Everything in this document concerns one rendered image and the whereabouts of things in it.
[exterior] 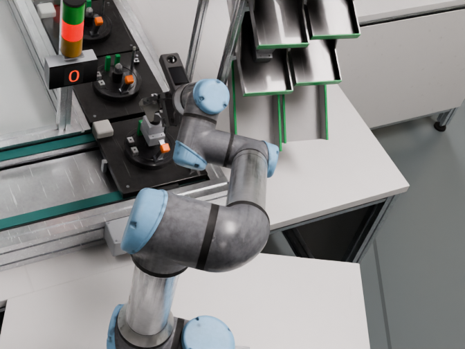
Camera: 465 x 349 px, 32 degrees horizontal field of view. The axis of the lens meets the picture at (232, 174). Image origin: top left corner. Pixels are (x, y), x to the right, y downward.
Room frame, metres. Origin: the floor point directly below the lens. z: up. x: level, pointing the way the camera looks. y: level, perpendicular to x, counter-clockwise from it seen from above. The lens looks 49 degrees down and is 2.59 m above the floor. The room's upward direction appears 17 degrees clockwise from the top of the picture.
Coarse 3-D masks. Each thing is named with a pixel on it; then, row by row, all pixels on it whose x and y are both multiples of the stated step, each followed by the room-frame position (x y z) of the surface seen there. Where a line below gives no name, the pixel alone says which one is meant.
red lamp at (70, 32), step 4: (64, 24) 1.37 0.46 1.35; (68, 24) 1.37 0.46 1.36; (80, 24) 1.38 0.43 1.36; (64, 28) 1.37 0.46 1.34; (68, 28) 1.37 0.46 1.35; (72, 28) 1.37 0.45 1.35; (76, 28) 1.38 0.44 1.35; (80, 28) 1.38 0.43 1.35; (64, 32) 1.37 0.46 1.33; (68, 32) 1.37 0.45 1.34; (72, 32) 1.37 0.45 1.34; (76, 32) 1.38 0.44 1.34; (80, 32) 1.39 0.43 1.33; (64, 36) 1.37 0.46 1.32; (68, 36) 1.37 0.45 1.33; (72, 36) 1.37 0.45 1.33; (76, 36) 1.38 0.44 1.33; (80, 36) 1.39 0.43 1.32; (68, 40) 1.37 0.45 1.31; (72, 40) 1.37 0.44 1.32; (76, 40) 1.38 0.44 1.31
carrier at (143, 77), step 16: (112, 64) 1.67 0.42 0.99; (128, 64) 1.71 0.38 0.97; (144, 64) 1.73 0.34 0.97; (112, 80) 1.61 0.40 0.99; (144, 80) 1.67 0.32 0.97; (80, 96) 1.54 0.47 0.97; (96, 96) 1.55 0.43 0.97; (112, 96) 1.55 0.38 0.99; (128, 96) 1.57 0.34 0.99; (144, 96) 1.61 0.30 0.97; (96, 112) 1.49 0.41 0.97; (112, 112) 1.51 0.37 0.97; (128, 112) 1.53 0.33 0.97; (144, 112) 1.55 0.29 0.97
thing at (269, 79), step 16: (240, 32) 1.59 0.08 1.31; (240, 48) 1.57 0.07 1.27; (240, 64) 1.55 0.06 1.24; (256, 64) 1.58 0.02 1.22; (272, 64) 1.60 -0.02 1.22; (288, 64) 1.60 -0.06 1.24; (240, 80) 1.53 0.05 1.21; (256, 80) 1.54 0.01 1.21; (272, 80) 1.56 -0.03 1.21; (288, 80) 1.57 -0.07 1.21
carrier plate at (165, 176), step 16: (128, 128) 1.47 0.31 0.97; (176, 128) 1.52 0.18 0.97; (112, 144) 1.40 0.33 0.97; (112, 160) 1.35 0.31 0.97; (112, 176) 1.31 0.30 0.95; (128, 176) 1.31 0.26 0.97; (144, 176) 1.33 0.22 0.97; (160, 176) 1.34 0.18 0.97; (176, 176) 1.36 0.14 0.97; (192, 176) 1.38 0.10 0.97; (128, 192) 1.26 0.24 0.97
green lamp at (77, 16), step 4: (64, 4) 1.38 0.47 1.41; (84, 4) 1.40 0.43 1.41; (64, 8) 1.37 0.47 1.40; (68, 8) 1.37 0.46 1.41; (72, 8) 1.37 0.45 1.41; (76, 8) 1.37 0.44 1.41; (80, 8) 1.38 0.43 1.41; (64, 12) 1.37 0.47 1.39; (68, 12) 1.37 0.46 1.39; (72, 12) 1.37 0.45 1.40; (76, 12) 1.37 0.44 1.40; (80, 12) 1.38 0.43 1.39; (64, 16) 1.37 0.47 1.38; (68, 16) 1.37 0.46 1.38; (72, 16) 1.37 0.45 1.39; (76, 16) 1.37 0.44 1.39; (80, 16) 1.38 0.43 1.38; (64, 20) 1.37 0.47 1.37; (68, 20) 1.37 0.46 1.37; (72, 20) 1.37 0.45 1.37; (76, 20) 1.38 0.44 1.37; (80, 20) 1.38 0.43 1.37; (72, 24) 1.37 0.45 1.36; (76, 24) 1.38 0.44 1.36
